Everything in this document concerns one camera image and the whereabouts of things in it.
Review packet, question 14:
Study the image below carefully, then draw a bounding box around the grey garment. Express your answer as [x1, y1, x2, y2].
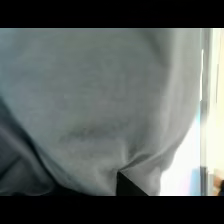
[0, 28, 203, 197]

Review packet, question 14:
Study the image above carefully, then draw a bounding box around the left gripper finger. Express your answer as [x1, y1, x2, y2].
[116, 170, 150, 197]

